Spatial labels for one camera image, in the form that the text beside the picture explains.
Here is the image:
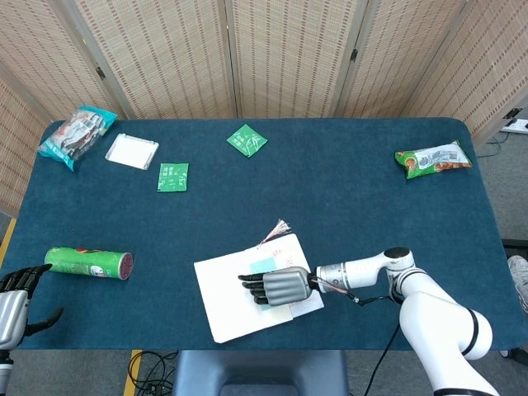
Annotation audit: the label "woven folding screen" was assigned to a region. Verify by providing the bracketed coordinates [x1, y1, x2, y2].
[0, 0, 528, 218]

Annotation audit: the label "green chip can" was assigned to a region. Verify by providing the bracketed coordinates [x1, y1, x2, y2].
[44, 246, 134, 282]

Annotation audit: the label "green sachet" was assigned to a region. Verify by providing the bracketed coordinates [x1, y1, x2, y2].
[156, 162, 190, 193]
[225, 123, 268, 159]

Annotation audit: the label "teal snack bag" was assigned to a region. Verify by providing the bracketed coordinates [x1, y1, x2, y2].
[36, 104, 119, 172]

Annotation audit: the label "white power strip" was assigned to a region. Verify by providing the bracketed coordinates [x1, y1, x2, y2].
[499, 118, 528, 134]

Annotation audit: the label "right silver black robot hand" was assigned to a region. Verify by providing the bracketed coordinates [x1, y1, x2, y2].
[238, 266, 314, 308]

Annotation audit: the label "black floor cables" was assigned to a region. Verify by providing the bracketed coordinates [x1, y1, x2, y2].
[127, 350, 181, 396]

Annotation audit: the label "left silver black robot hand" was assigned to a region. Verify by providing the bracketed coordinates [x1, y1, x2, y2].
[0, 263, 65, 351]

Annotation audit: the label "green snack bag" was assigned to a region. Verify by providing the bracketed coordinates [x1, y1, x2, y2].
[394, 139, 474, 180]

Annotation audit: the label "grey shoe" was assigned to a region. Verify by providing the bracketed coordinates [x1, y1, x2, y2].
[507, 254, 528, 314]

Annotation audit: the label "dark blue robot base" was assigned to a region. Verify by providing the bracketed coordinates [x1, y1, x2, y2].
[172, 349, 350, 396]

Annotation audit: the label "white square plastic tray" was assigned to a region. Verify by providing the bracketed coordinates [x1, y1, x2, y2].
[104, 133, 160, 171]

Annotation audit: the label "light blue tasselled bookmark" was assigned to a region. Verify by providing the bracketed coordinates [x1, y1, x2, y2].
[248, 219, 295, 323]

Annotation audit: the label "white paper sheet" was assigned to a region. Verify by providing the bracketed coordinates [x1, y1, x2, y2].
[193, 233, 326, 344]

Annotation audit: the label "dark blue tablecloth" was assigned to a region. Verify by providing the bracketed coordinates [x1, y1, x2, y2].
[2, 117, 523, 351]

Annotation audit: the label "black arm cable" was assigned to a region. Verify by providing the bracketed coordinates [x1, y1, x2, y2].
[352, 293, 403, 396]

